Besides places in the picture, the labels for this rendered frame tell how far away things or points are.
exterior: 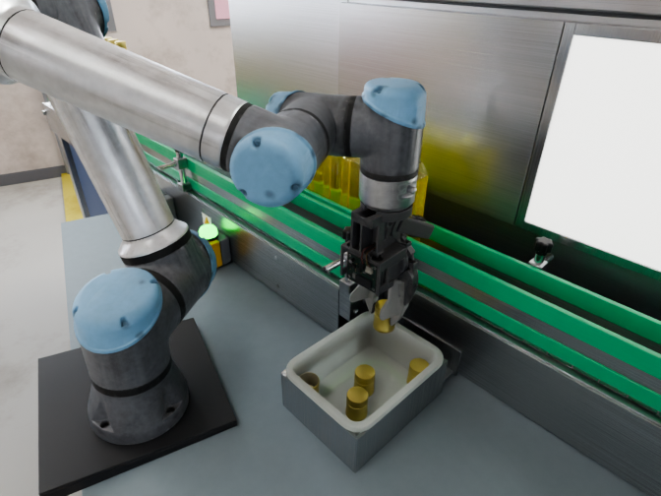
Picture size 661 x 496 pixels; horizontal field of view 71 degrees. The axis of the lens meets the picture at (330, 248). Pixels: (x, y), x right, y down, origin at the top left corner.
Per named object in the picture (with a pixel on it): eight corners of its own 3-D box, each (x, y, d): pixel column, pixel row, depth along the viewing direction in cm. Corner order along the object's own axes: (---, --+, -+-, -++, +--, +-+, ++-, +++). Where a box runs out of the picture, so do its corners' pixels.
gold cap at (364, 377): (364, 401, 77) (365, 383, 74) (348, 389, 79) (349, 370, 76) (378, 390, 79) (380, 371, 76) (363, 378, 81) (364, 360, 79)
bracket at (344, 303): (385, 301, 92) (387, 273, 88) (351, 323, 86) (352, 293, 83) (371, 293, 94) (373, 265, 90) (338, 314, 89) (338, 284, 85)
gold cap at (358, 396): (356, 425, 73) (358, 406, 70) (340, 411, 75) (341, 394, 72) (372, 412, 75) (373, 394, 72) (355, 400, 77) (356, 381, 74)
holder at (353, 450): (458, 376, 84) (465, 344, 80) (355, 473, 68) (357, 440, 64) (387, 330, 95) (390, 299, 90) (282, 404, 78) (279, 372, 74)
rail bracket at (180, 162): (194, 191, 121) (186, 142, 114) (167, 200, 116) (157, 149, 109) (186, 187, 123) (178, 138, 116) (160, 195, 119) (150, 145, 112)
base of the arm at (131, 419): (85, 456, 67) (69, 410, 62) (93, 379, 79) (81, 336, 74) (192, 430, 72) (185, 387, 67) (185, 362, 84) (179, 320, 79)
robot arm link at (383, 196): (384, 155, 64) (433, 172, 59) (382, 186, 67) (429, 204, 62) (347, 170, 60) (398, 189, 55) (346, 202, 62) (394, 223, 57)
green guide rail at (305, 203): (372, 262, 91) (374, 226, 87) (368, 264, 91) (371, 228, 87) (69, 97, 198) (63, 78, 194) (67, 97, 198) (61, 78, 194)
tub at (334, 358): (443, 391, 81) (450, 354, 76) (355, 473, 67) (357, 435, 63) (369, 340, 91) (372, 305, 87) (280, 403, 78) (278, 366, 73)
